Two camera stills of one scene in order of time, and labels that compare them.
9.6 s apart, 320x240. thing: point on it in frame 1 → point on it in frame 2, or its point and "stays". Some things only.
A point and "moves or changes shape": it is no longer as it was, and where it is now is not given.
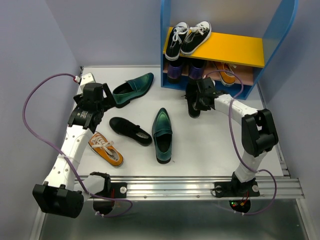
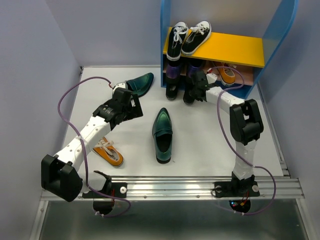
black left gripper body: x=108 y=102 → x=130 y=112
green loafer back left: x=131 y=89 stays
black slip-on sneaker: x=134 y=132 → x=171 y=88
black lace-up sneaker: x=191 y=95 moves or changes shape
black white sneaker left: x=173 y=49 stays
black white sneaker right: x=196 y=36 stays
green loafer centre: x=162 y=135 stays
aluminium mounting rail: x=201 y=187 stays
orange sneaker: x=105 y=149 stays
